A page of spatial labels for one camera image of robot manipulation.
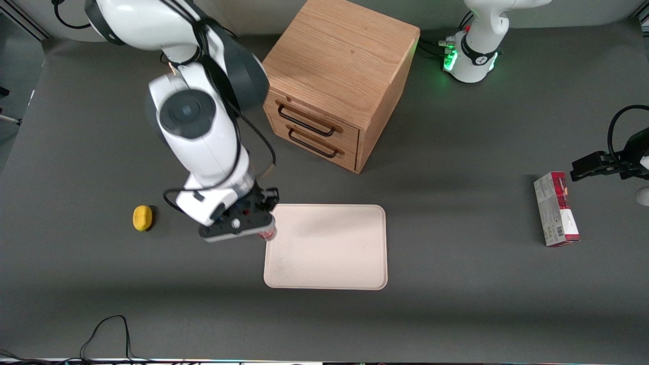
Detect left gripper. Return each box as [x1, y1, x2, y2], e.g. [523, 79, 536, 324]
[570, 128, 649, 206]

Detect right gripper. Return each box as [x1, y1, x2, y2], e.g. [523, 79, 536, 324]
[199, 195, 276, 243]

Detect yellow lemon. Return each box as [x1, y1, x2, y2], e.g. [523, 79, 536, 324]
[133, 205, 153, 232]

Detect black frame rail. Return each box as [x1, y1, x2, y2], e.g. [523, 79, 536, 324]
[0, 0, 52, 41]

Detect thin black floor cable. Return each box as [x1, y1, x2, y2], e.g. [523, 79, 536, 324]
[80, 315, 153, 363]

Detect wooden drawer black handle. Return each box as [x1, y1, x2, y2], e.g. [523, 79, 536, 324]
[265, 90, 362, 153]
[268, 113, 360, 173]

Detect black arm base cables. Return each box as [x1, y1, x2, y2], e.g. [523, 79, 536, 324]
[418, 10, 475, 59]

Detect wooden drawer cabinet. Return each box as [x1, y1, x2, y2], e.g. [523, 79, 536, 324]
[263, 0, 421, 174]

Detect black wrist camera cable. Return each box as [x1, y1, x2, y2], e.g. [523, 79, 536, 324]
[163, 0, 277, 211]
[607, 105, 649, 164]

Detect grey red carton box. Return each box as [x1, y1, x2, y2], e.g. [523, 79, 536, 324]
[533, 171, 581, 247]

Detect cream plastic tray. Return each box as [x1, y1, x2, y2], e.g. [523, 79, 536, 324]
[264, 204, 388, 290]

